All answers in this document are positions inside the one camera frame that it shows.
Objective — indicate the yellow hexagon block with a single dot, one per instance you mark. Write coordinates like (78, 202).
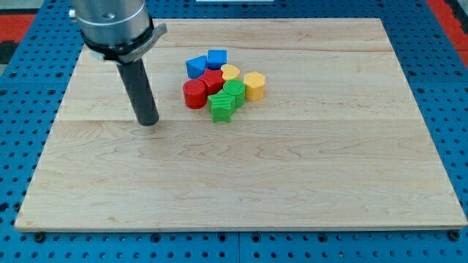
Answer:
(255, 83)

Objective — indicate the red star block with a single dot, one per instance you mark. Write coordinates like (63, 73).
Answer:
(213, 81)

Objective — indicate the red cylinder block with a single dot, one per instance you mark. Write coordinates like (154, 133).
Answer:
(195, 94)

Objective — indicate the blue cube block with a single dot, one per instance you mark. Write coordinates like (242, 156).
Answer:
(216, 59)

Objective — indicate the green cylinder block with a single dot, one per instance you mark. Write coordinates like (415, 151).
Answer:
(237, 89)

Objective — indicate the blue triangle block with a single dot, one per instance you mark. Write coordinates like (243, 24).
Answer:
(195, 67)

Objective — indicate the green star block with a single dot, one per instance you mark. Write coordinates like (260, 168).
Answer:
(221, 107)

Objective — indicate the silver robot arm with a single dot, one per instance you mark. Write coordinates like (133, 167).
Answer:
(119, 30)

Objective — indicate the light wooden board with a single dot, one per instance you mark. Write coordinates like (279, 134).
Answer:
(337, 143)

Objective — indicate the yellow heart block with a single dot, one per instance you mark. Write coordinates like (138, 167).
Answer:
(230, 72)

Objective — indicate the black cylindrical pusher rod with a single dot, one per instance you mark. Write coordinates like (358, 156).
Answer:
(139, 92)

